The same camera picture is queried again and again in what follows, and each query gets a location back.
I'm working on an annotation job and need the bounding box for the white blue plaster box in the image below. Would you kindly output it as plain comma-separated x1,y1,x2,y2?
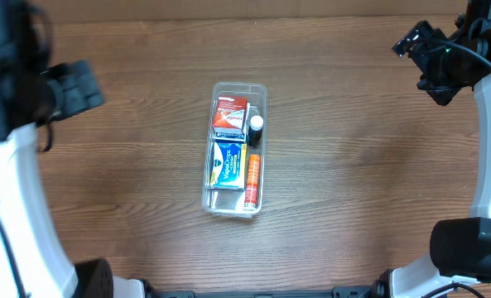
214,132,247,143

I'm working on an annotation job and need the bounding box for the red white medicine box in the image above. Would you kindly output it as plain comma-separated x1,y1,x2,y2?
212,96,248,134

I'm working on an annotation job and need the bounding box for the blue yellow VapoDrops box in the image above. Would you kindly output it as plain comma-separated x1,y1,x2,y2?
209,142,247,190

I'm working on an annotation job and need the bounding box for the dark syrup bottle white cap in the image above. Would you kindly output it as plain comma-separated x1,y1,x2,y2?
248,115,264,148

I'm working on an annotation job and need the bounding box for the orange tablet tube white cap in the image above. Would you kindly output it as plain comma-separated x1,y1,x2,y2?
244,155,262,209

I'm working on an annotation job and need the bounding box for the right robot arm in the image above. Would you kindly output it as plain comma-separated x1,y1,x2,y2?
332,0,491,298

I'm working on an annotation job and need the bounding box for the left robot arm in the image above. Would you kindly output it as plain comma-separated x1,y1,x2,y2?
0,1,148,297

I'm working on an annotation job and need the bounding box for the clear plastic container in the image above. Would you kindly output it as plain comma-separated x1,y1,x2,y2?
201,82,267,219

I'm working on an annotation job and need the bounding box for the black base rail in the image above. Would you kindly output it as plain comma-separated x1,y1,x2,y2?
145,286,372,298

